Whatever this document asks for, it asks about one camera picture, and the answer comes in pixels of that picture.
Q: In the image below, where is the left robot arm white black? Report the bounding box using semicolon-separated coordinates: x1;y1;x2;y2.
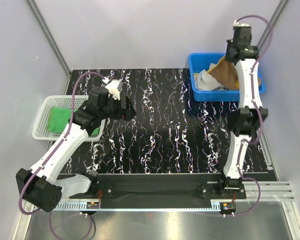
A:
16;87;136;215

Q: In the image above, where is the white perforated plastic basket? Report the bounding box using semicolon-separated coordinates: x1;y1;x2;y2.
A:
32;95;106;142

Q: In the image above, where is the aluminium frame post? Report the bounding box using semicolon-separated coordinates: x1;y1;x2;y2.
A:
24;0;72;73
257;0;290;54

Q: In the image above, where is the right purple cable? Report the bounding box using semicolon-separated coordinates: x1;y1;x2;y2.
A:
222;15;275;217

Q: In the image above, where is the left aluminium frame post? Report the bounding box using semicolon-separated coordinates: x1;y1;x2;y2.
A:
24;0;72;73

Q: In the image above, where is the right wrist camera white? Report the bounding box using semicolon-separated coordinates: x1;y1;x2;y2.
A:
233;20;251;29

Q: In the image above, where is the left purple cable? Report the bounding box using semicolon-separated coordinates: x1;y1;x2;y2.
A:
17;71;111;240

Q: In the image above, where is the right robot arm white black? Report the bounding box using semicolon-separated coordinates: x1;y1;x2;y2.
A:
216;22;269;199

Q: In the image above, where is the right aluminium frame post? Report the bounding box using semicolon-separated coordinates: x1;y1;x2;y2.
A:
257;0;290;54

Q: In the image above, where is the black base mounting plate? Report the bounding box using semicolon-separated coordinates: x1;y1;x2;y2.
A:
96;173;246;211

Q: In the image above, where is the blue plastic bin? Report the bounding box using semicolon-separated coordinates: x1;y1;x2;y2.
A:
188;53;266;108

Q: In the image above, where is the small circuit board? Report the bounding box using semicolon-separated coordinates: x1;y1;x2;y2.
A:
86;201;100;209
220;202;237;212

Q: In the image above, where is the purple cable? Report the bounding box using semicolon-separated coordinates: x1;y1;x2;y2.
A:
222;15;275;217
17;71;111;240

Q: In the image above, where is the left small circuit board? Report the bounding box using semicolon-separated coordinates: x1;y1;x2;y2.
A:
86;201;100;209

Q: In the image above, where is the right small circuit board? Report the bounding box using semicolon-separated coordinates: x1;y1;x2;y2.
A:
220;202;237;212

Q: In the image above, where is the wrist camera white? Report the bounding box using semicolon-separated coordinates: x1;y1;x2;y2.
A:
105;79;123;100
233;20;251;29

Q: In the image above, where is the green microfiber towel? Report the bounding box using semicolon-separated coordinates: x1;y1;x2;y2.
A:
47;107;104;136

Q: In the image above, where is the brown yellow towel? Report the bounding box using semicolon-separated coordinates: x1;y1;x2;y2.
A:
210;56;240;91

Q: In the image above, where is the aluminium rail front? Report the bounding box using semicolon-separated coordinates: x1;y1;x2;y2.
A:
22;181;296;201

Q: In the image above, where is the light grey towel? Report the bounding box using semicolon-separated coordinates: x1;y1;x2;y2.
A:
194;63;227;91

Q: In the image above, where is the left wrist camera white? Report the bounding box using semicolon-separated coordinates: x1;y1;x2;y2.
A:
105;79;123;100

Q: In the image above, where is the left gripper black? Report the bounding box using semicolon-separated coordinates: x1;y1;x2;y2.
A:
99;93;136;121

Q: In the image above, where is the black marble pattern mat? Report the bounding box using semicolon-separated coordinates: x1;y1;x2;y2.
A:
38;68;277;181

